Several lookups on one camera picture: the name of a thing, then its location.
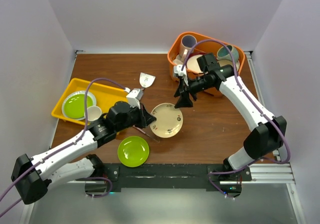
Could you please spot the cream bowl with dark rim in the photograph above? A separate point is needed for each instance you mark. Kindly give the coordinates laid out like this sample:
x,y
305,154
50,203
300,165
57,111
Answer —
x,y
225,62

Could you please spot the lavender mug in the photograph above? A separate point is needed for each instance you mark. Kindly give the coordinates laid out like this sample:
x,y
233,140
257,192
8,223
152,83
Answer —
x,y
186,43

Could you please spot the white divided plate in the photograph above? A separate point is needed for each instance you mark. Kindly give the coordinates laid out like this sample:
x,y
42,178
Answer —
x,y
179,60

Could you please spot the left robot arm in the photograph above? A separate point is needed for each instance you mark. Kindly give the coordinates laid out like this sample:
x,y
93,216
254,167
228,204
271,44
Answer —
x,y
34,176

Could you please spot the green plate with grey rim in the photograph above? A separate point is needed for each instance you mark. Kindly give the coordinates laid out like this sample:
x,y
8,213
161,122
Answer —
x,y
73,105

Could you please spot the cream plate with maroon rim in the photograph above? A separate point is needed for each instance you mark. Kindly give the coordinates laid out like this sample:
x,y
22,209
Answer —
x,y
192,63

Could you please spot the small lime green plate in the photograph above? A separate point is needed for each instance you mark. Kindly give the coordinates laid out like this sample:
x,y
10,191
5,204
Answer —
x,y
133,151

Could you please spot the cream cup with blue handle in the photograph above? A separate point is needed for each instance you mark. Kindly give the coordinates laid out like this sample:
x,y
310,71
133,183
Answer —
x,y
92,113

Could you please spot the green ceramic mug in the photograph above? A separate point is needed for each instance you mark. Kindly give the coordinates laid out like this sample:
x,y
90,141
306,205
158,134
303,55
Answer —
x,y
227,53

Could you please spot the aluminium frame rail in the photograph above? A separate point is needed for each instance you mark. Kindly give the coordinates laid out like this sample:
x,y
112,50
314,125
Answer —
x,y
211,131

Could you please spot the pink metal tongs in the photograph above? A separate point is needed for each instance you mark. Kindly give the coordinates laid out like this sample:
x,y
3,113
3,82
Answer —
x,y
147,134

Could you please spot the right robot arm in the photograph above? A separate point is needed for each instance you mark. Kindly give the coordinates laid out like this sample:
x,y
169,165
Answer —
x,y
267,132

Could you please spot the yellow plastic tray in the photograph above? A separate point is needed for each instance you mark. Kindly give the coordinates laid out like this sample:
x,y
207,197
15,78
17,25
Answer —
x,y
98,95

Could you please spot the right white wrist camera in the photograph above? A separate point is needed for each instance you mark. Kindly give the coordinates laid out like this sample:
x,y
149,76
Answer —
x,y
180,72

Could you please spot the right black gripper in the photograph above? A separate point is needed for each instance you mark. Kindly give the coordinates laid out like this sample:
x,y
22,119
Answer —
x,y
184,101

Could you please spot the small cream floral plate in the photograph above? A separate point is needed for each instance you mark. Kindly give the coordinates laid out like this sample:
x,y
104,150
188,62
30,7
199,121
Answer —
x,y
169,120

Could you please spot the metal spatula with wooden handle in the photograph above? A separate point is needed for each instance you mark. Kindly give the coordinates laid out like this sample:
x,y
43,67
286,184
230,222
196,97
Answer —
x,y
146,80

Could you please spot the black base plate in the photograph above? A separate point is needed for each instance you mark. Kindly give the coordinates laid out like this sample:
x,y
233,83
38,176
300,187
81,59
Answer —
x,y
173,176

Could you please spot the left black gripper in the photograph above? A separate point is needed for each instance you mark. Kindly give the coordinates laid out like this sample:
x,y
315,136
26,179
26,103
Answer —
x,y
145,117

